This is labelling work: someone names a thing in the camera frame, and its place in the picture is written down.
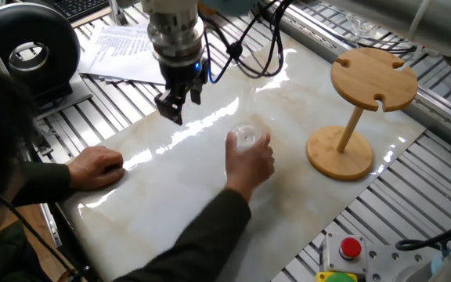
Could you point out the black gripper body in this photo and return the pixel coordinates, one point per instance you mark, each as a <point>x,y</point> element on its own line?
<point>180,74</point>

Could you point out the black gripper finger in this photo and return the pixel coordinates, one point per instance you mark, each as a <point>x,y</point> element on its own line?
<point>197,90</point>
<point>170,107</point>

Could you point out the clear stemmed glass cup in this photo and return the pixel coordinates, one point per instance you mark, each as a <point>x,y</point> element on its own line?
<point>245,137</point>

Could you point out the left forearm dark sleeve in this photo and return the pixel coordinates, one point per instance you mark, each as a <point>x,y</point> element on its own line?
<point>41,182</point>

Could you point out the right forearm dark sleeve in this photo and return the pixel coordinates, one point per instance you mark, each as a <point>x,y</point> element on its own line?
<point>194,243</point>

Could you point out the person right hand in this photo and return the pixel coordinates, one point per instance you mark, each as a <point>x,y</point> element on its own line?
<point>249,168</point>

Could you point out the person left hand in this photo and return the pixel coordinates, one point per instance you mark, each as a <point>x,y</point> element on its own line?
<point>96,168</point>

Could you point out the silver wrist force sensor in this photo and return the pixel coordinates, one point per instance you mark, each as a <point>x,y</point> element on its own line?
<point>176,39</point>

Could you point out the large printed paper sheet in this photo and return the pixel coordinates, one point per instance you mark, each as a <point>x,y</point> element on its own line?
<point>120,55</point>

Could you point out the marble pattern slab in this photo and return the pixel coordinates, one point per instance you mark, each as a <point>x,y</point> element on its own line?
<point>163,188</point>

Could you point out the silver metal stand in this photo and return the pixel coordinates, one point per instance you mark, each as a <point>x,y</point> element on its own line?
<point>116,11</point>

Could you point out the black keyboard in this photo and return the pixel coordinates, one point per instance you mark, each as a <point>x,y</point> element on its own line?
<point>80,8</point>

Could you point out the round wooden glass rack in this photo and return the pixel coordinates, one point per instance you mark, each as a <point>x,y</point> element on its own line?
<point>370,78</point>

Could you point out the clear glass jug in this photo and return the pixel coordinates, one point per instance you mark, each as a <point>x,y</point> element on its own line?
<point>362,28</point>

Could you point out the grey box red button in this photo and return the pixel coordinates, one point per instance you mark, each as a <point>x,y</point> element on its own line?
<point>345,254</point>

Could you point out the yellow box green button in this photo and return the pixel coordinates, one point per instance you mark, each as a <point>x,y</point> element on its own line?
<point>335,277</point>

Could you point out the silver base mounting plate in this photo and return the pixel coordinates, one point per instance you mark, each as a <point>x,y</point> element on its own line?
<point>382,266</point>

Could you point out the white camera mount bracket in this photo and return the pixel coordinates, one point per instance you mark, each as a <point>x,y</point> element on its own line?
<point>170,7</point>

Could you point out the aluminium frame rail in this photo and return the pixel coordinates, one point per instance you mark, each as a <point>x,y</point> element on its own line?
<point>437,113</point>

